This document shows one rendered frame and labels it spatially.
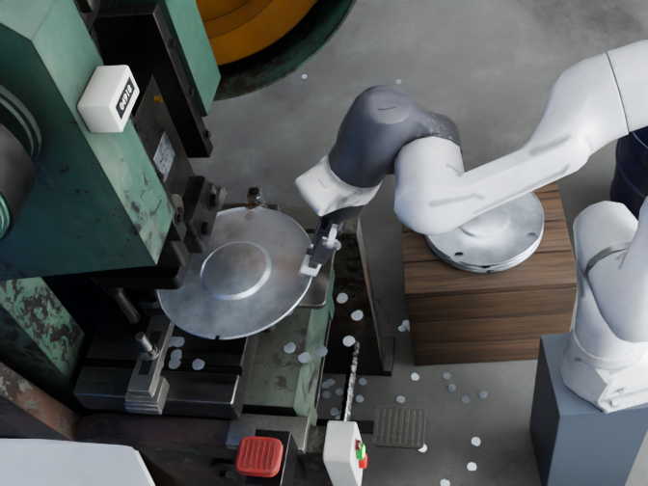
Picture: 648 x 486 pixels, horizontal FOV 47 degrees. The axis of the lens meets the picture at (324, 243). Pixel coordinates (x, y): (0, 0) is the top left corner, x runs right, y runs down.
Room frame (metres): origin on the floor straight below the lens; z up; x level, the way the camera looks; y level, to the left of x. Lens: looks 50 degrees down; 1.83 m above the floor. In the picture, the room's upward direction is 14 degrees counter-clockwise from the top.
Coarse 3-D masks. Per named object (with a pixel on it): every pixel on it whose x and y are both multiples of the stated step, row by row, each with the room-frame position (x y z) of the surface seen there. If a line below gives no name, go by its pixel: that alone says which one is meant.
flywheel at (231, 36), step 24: (216, 0) 1.21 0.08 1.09; (240, 0) 1.20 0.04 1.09; (264, 0) 1.16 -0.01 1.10; (288, 0) 1.13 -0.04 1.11; (312, 0) 1.12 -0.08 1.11; (216, 24) 1.20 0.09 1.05; (240, 24) 1.17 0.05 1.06; (264, 24) 1.15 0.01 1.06; (288, 24) 1.13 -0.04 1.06; (216, 48) 1.18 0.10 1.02; (240, 48) 1.17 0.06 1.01
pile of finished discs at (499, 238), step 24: (528, 192) 1.19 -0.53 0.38; (480, 216) 1.15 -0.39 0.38; (504, 216) 1.13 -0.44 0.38; (528, 216) 1.12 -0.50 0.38; (432, 240) 1.12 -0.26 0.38; (456, 240) 1.10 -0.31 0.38; (480, 240) 1.08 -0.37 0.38; (504, 240) 1.07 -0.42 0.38; (528, 240) 1.05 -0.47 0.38; (456, 264) 1.04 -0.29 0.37; (480, 264) 1.01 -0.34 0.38; (504, 264) 1.00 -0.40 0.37
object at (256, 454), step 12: (240, 444) 0.53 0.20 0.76; (252, 444) 0.53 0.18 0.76; (264, 444) 0.52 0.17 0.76; (276, 444) 0.52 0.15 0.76; (240, 456) 0.51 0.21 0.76; (252, 456) 0.51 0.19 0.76; (264, 456) 0.50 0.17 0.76; (276, 456) 0.50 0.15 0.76; (240, 468) 0.50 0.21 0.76; (252, 468) 0.49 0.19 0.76; (264, 468) 0.49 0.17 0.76; (276, 468) 0.48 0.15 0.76
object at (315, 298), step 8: (328, 264) 0.82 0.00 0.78; (320, 272) 0.80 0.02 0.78; (328, 272) 0.80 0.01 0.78; (312, 280) 0.79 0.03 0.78; (320, 280) 0.79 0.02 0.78; (328, 280) 0.78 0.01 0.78; (312, 288) 0.77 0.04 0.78; (320, 288) 0.77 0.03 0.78; (328, 288) 0.77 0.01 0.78; (304, 296) 0.76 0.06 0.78; (312, 296) 0.76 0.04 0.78; (320, 296) 0.75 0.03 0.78; (304, 304) 0.75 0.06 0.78; (312, 304) 0.74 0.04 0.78; (320, 304) 0.74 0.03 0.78; (272, 328) 0.80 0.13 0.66
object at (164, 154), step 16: (144, 80) 0.93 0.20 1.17; (144, 96) 0.89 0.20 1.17; (160, 96) 0.92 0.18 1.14; (144, 112) 0.88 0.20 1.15; (160, 112) 0.91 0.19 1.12; (144, 128) 0.86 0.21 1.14; (160, 128) 0.90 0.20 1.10; (160, 144) 0.88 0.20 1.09; (176, 144) 0.92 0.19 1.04; (160, 160) 0.86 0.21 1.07; (176, 160) 0.90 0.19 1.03; (176, 176) 0.88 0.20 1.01; (192, 176) 0.91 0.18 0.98; (176, 192) 0.87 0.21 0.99; (192, 192) 0.88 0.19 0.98; (208, 192) 0.89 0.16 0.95; (192, 208) 0.84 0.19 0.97; (208, 208) 0.87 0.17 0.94; (192, 224) 0.82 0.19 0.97; (208, 224) 0.83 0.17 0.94; (192, 240) 0.82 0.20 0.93; (208, 240) 0.84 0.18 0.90; (160, 256) 0.81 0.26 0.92; (176, 256) 0.80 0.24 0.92
